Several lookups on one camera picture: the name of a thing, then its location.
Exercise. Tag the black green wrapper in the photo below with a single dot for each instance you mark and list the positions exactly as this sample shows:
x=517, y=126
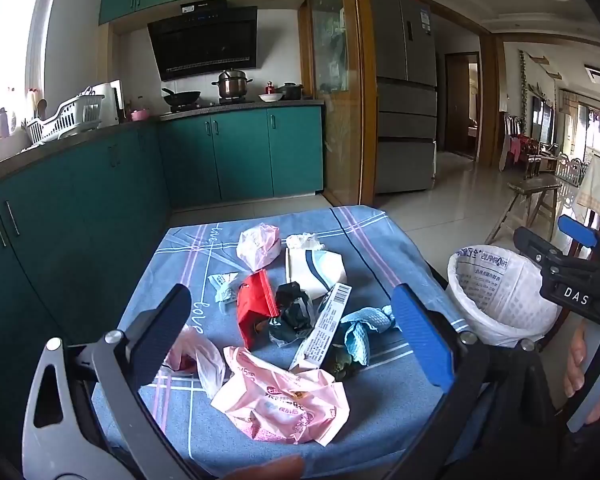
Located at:
x=292, y=310

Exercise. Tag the wooden bench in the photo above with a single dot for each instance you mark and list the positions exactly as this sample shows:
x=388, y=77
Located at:
x=535, y=185

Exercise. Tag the black pot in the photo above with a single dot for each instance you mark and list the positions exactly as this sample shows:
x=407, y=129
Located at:
x=291, y=92

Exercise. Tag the small pink white plastic bag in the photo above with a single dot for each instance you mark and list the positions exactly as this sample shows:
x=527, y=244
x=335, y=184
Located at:
x=255, y=247

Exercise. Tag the dark green scrap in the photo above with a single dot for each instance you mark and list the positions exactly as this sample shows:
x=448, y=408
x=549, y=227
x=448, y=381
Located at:
x=342, y=360

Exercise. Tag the white blue paper package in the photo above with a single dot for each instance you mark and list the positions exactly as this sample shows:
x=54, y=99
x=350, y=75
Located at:
x=305, y=270

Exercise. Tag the teal lower kitchen cabinets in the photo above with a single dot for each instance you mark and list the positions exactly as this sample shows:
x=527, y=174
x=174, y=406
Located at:
x=240, y=155

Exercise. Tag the pink bowl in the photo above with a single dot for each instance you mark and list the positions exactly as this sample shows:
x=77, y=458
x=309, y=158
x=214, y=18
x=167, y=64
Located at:
x=139, y=115

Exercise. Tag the red packet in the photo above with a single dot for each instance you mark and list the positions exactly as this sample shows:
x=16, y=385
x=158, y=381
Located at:
x=252, y=310

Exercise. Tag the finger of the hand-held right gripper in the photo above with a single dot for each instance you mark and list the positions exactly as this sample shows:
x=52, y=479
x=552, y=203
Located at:
x=530, y=246
x=577, y=231

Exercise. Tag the small clear wrapper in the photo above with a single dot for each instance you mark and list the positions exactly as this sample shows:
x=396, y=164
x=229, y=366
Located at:
x=222, y=285

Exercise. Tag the black gas stove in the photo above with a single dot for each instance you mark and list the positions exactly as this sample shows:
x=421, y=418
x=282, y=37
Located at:
x=185, y=108

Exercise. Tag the large pink wrapper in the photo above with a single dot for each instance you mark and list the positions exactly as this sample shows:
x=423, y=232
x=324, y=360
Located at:
x=280, y=400

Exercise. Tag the person's left hand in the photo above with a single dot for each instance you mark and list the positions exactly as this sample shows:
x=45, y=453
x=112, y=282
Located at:
x=265, y=469

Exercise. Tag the steel pot with lid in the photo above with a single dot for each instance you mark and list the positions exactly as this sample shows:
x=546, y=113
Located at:
x=232, y=87

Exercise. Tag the bin with white plastic liner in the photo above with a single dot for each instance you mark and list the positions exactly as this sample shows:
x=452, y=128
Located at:
x=500, y=300

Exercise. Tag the wood framed glass door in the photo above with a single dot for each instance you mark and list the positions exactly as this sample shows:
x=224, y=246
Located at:
x=330, y=60

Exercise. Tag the group of kitchen bottles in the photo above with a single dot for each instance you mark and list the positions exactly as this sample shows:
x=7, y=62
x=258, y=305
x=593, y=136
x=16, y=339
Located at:
x=2, y=122

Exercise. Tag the white kitchen appliance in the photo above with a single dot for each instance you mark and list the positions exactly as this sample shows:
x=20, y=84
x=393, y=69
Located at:
x=110, y=105

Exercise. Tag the white bowl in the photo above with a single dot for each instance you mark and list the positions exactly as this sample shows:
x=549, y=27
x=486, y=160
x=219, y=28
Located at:
x=271, y=97

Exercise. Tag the kitchen window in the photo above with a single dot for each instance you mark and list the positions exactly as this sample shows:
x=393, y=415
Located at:
x=5, y=50

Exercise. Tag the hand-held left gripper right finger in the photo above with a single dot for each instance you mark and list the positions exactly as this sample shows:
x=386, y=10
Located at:
x=420, y=335

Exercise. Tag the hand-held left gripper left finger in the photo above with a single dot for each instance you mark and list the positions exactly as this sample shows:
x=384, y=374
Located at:
x=165, y=325

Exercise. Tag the grey refrigerator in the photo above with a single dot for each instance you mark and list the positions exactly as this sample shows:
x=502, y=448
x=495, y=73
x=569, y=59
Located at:
x=405, y=110

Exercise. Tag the long white barcode carton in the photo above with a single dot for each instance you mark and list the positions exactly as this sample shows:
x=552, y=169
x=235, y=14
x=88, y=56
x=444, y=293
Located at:
x=325, y=325

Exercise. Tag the blue striped tablecloth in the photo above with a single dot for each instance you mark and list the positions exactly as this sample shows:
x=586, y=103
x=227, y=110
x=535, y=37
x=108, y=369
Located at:
x=370, y=240

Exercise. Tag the beige tablecloth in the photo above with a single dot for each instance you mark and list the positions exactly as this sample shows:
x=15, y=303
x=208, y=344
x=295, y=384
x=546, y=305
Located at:
x=597, y=185

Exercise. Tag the green hanging vine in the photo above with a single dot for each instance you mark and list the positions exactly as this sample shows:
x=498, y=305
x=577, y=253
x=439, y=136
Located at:
x=522, y=75

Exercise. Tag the translucent pink plastic bag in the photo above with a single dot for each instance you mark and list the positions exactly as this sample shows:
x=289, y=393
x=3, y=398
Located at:
x=207, y=360

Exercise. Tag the white tissue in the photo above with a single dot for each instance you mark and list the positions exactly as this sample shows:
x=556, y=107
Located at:
x=304, y=241

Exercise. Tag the white dish rack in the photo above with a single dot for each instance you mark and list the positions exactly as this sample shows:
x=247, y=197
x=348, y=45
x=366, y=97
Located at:
x=65, y=120

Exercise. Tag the brown wooden door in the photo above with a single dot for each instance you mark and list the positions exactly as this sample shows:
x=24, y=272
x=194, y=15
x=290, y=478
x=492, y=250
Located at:
x=455, y=105

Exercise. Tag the black wok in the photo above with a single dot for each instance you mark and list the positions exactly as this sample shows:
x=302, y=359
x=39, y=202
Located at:
x=185, y=96

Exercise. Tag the black range hood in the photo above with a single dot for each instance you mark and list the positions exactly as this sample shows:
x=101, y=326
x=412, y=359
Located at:
x=205, y=45

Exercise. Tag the person's right hand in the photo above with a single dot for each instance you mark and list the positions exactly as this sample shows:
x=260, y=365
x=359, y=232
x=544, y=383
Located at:
x=577, y=365

